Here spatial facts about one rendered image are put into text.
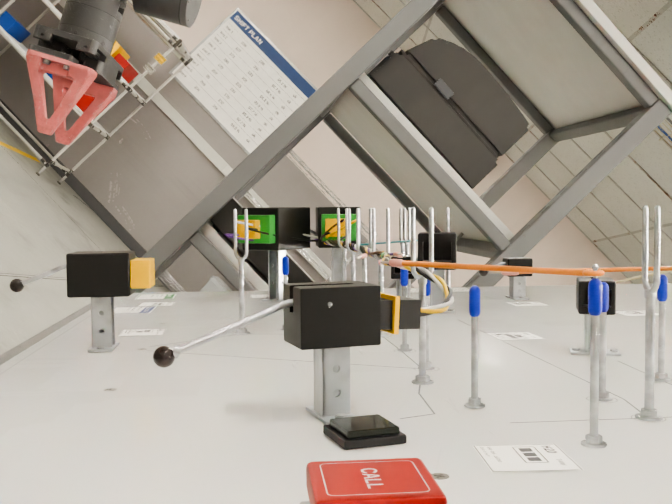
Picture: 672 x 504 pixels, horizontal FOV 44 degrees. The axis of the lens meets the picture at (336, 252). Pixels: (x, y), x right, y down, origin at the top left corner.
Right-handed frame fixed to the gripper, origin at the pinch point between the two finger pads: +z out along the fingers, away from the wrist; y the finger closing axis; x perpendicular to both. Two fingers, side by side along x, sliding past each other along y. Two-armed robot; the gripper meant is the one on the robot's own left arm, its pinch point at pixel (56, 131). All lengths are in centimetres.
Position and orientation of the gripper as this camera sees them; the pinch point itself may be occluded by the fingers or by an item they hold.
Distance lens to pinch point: 91.0
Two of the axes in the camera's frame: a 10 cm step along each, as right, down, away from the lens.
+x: -9.6, -2.8, 0.2
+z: -2.8, 9.6, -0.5
